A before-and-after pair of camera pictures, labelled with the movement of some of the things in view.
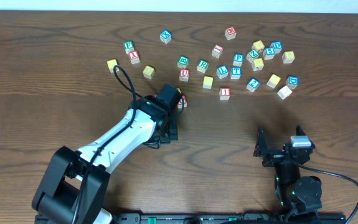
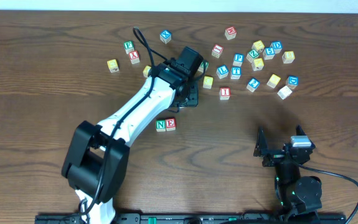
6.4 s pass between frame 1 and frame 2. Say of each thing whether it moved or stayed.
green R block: stayed
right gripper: stayed
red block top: stayed
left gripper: moved
